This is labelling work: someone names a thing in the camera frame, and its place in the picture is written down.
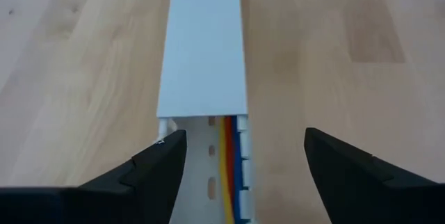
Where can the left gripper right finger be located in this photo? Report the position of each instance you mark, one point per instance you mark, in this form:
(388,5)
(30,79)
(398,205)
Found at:
(365,196)

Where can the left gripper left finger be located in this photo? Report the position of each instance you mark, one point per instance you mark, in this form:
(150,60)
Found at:
(121,203)

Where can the white raceway cover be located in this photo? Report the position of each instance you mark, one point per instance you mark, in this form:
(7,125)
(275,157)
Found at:
(203,60)

